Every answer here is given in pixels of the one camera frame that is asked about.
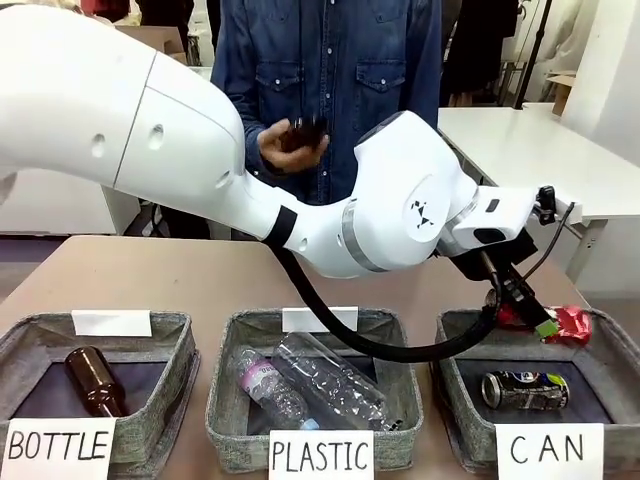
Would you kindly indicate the grey fabric basket labelled plastic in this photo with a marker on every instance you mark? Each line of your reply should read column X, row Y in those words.
column 225, row 400

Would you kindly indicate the white paper label PLASTIC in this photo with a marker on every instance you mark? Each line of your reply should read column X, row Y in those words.
column 321, row 456

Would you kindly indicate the white paper label BOTTLE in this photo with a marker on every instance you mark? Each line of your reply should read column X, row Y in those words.
column 57, row 447

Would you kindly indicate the black bag on floor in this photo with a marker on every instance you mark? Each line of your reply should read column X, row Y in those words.
column 165, row 222

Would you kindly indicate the crushed red can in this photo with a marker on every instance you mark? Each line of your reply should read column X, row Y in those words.
column 572, row 322

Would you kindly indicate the small plastic bottle pink label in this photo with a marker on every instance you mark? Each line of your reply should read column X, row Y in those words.
column 270, row 390

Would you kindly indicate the black drink can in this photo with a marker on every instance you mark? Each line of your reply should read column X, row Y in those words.
column 527, row 392

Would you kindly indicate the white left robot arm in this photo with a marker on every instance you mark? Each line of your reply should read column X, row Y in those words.
column 175, row 125

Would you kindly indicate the grey fabric basket labelled bottle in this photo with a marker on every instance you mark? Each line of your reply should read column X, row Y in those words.
column 160, row 380

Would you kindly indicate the brown glass bottle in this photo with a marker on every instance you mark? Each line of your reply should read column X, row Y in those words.
column 305, row 132
column 97, row 382

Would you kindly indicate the background person in dark clothes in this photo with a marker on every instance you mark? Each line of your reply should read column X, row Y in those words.
column 480, row 50

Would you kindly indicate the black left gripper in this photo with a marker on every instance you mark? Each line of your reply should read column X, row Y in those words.
column 500, row 255

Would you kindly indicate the cardboard piece by wall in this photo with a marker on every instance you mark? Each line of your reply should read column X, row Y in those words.
column 561, row 90

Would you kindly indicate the person right forearm denim sleeve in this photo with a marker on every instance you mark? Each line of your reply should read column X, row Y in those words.
column 252, row 145

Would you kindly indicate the grey fabric basket labelled can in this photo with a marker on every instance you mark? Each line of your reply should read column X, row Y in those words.
column 620, row 380

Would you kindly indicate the white table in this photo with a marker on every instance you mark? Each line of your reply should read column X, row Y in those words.
column 525, row 145

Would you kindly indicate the large clear plastic bottle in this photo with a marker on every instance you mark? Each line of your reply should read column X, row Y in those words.
column 330, row 380

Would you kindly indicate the person right hand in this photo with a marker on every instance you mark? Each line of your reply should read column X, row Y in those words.
column 282, row 152

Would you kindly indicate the person torso in denim shirt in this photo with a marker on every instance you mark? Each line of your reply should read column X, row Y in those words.
column 325, row 60

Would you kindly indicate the blank white card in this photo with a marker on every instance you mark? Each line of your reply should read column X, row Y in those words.
column 300, row 320
column 112, row 322

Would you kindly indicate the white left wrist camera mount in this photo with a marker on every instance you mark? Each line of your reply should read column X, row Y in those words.
column 560, row 207

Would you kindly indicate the background person in black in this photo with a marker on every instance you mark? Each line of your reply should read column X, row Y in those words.
column 202, row 25

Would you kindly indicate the black tripod pole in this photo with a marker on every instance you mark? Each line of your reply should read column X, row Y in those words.
column 535, row 50

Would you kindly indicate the white paper label CAN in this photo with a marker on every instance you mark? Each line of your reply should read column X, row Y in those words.
column 549, row 450

